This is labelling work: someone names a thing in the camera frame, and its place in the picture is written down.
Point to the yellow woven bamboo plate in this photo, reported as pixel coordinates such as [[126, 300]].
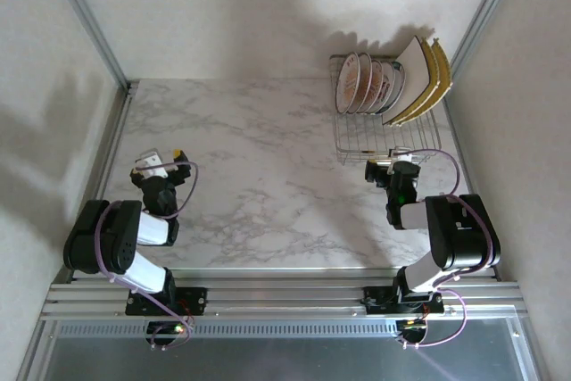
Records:
[[444, 71], [432, 73]]

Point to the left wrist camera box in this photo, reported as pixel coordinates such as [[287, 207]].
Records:
[[149, 160]]

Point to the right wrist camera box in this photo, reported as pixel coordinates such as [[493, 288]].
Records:
[[398, 152]]

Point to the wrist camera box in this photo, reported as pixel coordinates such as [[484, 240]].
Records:
[[398, 152], [149, 160]]

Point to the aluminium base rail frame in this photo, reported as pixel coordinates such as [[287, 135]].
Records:
[[285, 294]]

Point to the grey vented metal panel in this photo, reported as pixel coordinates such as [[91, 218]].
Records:
[[285, 354]]

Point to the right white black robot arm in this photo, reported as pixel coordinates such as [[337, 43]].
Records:
[[464, 229]]

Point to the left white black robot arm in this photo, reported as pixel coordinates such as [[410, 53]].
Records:
[[147, 229]]

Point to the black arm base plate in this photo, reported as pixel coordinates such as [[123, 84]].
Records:
[[377, 300], [196, 298]]

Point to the aluminium side rail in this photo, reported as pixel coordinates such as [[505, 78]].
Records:
[[106, 167], [456, 131]]

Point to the circuit board with LED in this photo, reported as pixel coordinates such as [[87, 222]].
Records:
[[412, 326], [167, 329]]

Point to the aluminium frame post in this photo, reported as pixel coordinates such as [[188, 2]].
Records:
[[482, 19], [92, 24]]

